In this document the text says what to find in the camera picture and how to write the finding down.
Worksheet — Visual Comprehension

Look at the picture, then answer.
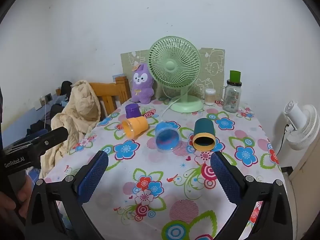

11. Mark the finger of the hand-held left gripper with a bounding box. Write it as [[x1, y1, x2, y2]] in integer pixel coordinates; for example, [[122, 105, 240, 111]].
[[30, 127, 69, 155]]

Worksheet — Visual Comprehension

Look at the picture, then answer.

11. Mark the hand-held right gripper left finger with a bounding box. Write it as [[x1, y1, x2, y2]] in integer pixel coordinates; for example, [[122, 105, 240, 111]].
[[25, 150, 109, 240]]

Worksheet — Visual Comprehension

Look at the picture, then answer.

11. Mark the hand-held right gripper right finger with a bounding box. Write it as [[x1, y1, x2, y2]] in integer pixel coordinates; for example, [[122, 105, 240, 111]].
[[210, 151, 294, 240]]

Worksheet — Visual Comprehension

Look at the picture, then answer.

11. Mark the teal cup with yellow rim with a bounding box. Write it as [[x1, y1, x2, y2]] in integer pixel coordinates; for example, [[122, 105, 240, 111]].
[[192, 118, 216, 151]]

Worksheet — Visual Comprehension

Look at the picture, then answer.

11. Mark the orange cup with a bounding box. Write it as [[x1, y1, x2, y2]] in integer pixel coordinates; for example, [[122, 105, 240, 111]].
[[121, 116, 149, 139]]

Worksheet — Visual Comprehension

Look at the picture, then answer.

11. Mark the blue cup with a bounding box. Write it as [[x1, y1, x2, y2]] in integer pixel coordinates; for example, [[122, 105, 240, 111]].
[[154, 121, 181, 153]]

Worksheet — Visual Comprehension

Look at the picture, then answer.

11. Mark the purple cup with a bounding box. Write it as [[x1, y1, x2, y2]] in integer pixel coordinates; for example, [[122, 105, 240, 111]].
[[125, 103, 142, 119]]

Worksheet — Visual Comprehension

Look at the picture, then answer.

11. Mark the green cup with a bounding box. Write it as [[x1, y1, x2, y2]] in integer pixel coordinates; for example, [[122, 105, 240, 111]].
[[229, 70, 242, 83]]

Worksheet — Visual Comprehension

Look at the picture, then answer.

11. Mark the person's left hand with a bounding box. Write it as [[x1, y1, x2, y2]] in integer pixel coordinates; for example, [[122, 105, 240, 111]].
[[0, 176, 33, 219]]

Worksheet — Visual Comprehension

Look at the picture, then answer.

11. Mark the dark clothes pile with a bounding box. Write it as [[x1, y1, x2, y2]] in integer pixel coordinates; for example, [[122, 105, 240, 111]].
[[26, 104, 65, 140]]

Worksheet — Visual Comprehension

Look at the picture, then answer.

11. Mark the beige blanket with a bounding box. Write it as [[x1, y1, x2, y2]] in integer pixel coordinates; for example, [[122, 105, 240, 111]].
[[40, 80, 102, 179]]

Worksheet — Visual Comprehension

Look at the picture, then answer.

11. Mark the floral tablecloth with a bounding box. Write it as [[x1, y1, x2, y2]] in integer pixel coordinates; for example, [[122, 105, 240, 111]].
[[44, 97, 288, 240]]

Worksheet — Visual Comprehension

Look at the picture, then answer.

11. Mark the black garment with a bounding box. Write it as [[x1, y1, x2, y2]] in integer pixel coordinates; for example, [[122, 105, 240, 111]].
[[61, 81, 73, 95]]

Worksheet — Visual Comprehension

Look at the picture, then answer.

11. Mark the wooden chair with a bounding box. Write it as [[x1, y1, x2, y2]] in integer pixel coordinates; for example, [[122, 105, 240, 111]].
[[89, 76, 132, 118]]

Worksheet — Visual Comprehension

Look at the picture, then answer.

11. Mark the beige cabinet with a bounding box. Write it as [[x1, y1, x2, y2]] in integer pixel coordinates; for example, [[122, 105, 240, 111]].
[[287, 135, 320, 230]]

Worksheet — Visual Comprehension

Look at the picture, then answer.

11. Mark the cotton swab container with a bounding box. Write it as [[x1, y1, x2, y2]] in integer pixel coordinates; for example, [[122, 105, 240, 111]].
[[205, 88, 216, 106]]

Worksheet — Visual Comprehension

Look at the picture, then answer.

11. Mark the white fan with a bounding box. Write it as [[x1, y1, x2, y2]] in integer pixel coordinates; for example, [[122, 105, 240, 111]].
[[284, 101, 318, 151]]

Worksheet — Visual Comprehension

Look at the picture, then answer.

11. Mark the purple plush toy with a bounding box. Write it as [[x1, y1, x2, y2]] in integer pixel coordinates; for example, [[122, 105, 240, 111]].
[[131, 64, 155, 104]]

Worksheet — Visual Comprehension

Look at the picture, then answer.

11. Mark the cartoon patterned board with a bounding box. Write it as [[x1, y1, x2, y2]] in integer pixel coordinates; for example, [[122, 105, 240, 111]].
[[121, 47, 227, 105]]

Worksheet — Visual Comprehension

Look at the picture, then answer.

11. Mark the green desk fan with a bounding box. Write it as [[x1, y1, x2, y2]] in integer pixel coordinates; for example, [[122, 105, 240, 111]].
[[148, 36, 204, 113]]

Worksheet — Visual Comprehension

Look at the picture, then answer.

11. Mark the black fan cable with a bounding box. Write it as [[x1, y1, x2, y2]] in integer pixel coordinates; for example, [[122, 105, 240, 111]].
[[277, 124, 290, 155]]

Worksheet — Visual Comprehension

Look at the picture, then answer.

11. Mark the glass jar with handle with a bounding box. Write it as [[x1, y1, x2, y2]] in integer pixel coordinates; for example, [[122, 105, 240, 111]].
[[220, 79, 242, 113]]

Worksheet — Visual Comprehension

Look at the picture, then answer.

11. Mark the white fan cable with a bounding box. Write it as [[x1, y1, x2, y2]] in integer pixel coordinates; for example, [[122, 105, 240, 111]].
[[161, 95, 182, 122]]

